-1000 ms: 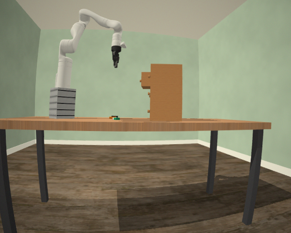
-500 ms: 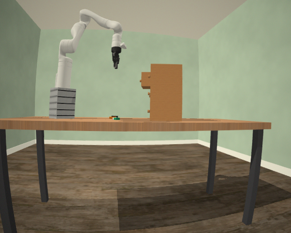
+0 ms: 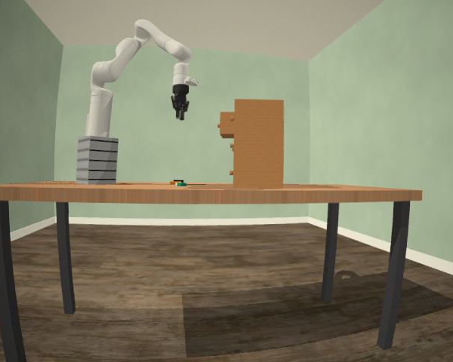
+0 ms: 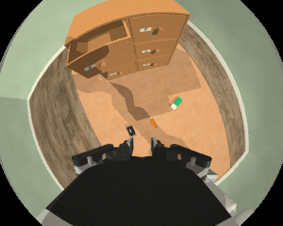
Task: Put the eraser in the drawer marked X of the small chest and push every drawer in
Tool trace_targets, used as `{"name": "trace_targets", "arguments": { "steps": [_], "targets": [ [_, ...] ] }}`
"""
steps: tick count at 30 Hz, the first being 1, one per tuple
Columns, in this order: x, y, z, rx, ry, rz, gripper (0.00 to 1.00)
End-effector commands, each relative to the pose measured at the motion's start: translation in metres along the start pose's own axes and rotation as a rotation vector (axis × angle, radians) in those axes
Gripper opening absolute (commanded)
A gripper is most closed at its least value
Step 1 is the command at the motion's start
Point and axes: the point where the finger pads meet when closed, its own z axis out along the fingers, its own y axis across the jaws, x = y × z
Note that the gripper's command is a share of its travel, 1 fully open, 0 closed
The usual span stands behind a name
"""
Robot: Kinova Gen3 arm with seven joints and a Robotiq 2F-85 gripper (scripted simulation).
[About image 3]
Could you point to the brown wooden chest of drawers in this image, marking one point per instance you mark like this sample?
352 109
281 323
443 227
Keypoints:
258 159

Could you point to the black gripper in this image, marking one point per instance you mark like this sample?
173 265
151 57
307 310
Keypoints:
180 91

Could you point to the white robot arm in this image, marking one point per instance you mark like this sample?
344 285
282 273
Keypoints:
98 120

